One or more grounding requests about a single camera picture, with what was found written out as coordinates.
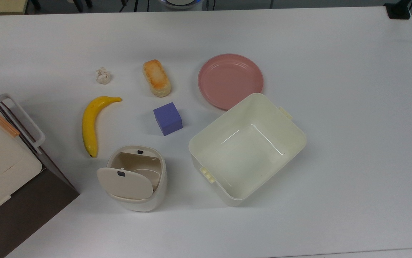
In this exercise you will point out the toasted bread loaf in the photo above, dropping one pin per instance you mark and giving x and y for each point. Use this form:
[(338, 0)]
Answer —
[(156, 78)]

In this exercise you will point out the black table clamp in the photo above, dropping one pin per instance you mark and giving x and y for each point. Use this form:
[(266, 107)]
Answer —
[(398, 10)]

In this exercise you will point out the white toaster oven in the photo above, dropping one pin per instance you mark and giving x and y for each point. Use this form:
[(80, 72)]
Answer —
[(1, 168)]

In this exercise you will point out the pink round plate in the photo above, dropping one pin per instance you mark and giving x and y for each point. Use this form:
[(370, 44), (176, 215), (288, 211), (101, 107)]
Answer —
[(227, 80)]

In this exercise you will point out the cream plastic storage bin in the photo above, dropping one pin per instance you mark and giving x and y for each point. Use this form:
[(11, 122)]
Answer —
[(248, 150)]

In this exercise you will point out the wooden side desk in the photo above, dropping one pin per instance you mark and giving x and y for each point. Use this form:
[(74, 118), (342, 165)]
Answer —
[(0, 6)]

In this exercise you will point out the black chair legs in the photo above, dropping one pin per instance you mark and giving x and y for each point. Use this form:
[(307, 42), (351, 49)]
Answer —
[(78, 4)]

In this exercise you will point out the white paper ball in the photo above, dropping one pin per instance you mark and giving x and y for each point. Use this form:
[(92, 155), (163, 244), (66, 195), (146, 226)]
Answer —
[(103, 76)]

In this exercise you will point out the cream desktop trash can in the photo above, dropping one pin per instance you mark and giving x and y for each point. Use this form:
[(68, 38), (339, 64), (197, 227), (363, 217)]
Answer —
[(137, 186)]

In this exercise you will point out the yellow banana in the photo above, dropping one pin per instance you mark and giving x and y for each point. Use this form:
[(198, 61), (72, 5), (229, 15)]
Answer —
[(90, 122)]

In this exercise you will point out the purple foam cube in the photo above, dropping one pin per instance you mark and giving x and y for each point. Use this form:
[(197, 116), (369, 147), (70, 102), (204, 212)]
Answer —
[(168, 119)]

